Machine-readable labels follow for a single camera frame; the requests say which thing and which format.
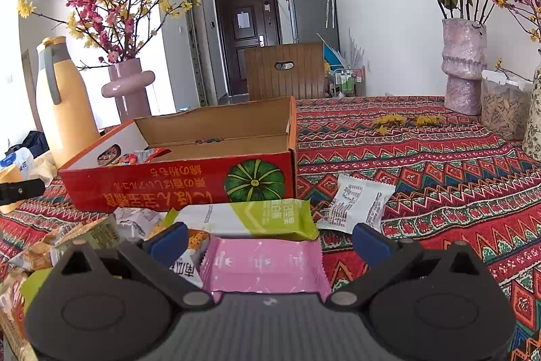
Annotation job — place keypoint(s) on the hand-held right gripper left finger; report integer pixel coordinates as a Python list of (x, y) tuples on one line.
[(169, 239)]

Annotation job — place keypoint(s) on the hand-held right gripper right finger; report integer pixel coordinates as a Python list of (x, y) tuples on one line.
[(372, 242)]

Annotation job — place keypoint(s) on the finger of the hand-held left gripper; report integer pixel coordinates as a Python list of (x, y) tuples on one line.
[(21, 191)]

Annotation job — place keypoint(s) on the white orange crisp packet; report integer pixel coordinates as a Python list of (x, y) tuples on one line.
[(194, 259)]

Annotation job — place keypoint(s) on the white printed snack packet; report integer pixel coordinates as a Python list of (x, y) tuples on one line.
[(355, 200)]

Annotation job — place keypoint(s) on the orange cardboard box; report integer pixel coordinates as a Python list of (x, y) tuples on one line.
[(169, 187)]

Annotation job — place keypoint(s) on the green white snack packet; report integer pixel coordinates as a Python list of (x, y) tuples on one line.
[(262, 219)]

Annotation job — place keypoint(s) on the pink snack packet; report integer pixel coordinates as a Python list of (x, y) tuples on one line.
[(262, 263)]

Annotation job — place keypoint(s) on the yellow cup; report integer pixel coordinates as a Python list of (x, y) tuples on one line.
[(10, 173)]

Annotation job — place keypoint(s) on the white plastic bag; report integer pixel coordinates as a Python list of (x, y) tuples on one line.
[(17, 162)]

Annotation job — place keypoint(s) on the beige plastic bag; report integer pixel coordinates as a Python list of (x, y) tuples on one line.
[(44, 170)]

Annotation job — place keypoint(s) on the crumpled silver snack packet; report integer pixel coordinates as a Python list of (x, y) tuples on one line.
[(135, 217)]

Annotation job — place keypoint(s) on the dark bag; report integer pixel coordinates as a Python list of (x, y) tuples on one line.
[(36, 141)]

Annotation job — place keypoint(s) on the yellow green snack packet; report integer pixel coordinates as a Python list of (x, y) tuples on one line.
[(93, 236)]

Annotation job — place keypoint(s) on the yellow thermos jug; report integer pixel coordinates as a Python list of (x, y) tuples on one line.
[(67, 120)]

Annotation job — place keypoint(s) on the fallen yellow petals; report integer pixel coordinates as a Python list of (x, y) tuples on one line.
[(391, 120)]

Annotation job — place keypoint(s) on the white trolley with bottles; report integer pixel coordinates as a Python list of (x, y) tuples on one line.
[(348, 82)]

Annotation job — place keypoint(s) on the clear plastic food jar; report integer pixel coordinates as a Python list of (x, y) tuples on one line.
[(503, 111)]

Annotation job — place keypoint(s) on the wooden chair back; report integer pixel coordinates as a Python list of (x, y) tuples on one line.
[(262, 77)]

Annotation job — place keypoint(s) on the blue plastic item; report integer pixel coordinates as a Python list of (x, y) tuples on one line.
[(332, 56)]

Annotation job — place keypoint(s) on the textured pink vase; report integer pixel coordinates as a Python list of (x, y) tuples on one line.
[(463, 60)]

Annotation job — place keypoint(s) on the cream patterned vase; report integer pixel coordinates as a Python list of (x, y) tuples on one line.
[(534, 120)]

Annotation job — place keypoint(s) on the dark brown door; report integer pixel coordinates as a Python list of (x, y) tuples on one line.
[(228, 14)]

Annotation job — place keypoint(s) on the grey refrigerator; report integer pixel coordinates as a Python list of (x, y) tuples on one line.
[(308, 18)]

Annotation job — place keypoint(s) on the white folded umbrella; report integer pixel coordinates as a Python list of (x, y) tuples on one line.
[(329, 1)]

